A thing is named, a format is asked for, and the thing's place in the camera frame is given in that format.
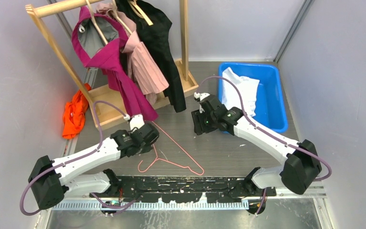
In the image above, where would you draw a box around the pink wire hanger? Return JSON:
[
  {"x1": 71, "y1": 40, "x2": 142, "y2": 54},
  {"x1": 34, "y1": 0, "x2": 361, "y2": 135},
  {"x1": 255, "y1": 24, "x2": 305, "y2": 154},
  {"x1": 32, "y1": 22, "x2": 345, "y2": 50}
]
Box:
[{"x1": 137, "y1": 121, "x2": 205, "y2": 176}]

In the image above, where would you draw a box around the wooden hanger under magenta dress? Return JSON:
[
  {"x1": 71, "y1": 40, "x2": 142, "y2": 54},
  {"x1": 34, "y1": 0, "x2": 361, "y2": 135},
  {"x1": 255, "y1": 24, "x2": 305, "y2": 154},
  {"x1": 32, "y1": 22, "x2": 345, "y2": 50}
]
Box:
[{"x1": 85, "y1": 0, "x2": 108, "y2": 45}]

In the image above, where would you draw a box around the black garment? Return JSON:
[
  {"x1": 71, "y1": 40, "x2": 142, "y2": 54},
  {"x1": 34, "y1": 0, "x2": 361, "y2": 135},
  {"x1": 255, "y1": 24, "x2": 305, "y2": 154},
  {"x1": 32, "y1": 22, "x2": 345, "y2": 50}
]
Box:
[{"x1": 116, "y1": 0, "x2": 186, "y2": 113}]

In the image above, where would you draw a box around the pink pleated garment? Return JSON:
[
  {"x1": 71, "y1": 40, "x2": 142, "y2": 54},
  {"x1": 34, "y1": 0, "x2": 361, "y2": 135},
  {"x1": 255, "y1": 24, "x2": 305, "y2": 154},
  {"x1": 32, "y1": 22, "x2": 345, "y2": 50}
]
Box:
[{"x1": 96, "y1": 3, "x2": 169, "y2": 105}]

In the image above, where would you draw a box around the wooden hanger under pink garment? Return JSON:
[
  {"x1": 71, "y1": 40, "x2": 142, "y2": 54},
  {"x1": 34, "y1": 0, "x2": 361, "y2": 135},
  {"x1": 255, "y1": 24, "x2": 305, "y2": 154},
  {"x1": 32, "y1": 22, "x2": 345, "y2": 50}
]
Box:
[{"x1": 110, "y1": 0, "x2": 132, "y2": 35}]

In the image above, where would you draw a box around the wooden clothes rack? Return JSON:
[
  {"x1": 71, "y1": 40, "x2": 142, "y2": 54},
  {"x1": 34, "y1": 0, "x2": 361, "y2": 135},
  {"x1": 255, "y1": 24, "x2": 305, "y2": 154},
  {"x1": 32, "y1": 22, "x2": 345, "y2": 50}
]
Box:
[{"x1": 25, "y1": 0, "x2": 198, "y2": 129}]

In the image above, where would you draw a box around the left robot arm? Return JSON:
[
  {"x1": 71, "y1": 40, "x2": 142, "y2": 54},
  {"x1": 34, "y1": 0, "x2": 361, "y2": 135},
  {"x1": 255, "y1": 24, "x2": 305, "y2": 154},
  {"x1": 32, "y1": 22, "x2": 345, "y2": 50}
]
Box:
[{"x1": 28, "y1": 123, "x2": 159, "y2": 210}]

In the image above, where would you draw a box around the orange cloth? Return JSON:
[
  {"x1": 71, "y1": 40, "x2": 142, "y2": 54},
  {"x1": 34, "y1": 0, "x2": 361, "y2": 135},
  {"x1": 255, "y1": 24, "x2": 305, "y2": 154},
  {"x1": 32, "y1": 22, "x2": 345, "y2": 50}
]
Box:
[{"x1": 62, "y1": 90, "x2": 89, "y2": 140}]

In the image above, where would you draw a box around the magenta dress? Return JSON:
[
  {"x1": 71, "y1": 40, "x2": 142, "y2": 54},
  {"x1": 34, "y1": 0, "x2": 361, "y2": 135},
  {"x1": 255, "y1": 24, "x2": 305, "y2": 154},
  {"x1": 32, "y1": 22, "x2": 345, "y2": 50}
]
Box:
[{"x1": 71, "y1": 6, "x2": 158, "y2": 121}]

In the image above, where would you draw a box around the white skirt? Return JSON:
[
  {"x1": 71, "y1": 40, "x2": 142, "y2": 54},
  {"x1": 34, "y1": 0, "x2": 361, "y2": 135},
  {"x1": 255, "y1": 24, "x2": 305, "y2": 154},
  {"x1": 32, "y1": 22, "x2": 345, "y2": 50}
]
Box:
[{"x1": 221, "y1": 67, "x2": 260, "y2": 117}]

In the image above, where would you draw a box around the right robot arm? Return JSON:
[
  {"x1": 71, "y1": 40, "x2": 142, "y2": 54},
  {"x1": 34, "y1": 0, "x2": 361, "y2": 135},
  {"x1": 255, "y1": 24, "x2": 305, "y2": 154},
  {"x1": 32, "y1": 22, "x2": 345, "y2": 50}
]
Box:
[{"x1": 192, "y1": 93, "x2": 322, "y2": 196}]

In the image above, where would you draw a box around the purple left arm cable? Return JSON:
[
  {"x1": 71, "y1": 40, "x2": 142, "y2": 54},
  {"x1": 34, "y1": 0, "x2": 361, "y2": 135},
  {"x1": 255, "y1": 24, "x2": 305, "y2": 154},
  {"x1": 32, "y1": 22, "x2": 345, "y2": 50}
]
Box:
[{"x1": 19, "y1": 100, "x2": 132, "y2": 217}]

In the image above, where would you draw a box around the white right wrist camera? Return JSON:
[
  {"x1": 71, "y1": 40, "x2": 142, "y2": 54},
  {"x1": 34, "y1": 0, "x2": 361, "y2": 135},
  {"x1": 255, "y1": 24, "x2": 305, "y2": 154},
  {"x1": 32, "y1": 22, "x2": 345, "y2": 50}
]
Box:
[{"x1": 194, "y1": 92, "x2": 210, "y2": 113}]

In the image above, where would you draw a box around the wooden hanger under black garment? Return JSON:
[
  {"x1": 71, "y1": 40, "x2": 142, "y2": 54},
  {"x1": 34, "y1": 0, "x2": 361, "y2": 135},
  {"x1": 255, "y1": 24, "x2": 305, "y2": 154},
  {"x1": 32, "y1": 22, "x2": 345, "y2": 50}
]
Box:
[{"x1": 128, "y1": 0, "x2": 153, "y2": 26}]

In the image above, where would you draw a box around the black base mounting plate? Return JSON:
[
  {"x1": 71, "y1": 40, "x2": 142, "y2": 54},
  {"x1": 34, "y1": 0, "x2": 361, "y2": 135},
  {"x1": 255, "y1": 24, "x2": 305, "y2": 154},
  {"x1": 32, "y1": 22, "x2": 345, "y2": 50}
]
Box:
[{"x1": 87, "y1": 173, "x2": 277, "y2": 214}]

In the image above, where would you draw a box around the aluminium rail frame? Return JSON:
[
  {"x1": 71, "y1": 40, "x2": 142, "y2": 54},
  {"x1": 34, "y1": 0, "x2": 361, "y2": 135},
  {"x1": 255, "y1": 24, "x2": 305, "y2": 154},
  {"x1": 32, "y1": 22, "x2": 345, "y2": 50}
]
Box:
[{"x1": 32, "y1": 169, "x2": 316, "y2": 213}]

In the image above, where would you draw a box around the blue plastic bin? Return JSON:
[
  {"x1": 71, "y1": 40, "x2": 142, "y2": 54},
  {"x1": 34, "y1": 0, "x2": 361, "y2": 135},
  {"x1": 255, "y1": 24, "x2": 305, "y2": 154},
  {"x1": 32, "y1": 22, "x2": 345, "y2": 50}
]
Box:
[{"x1": 218, "y1": 62, "x2": 288, "y2": 133}]

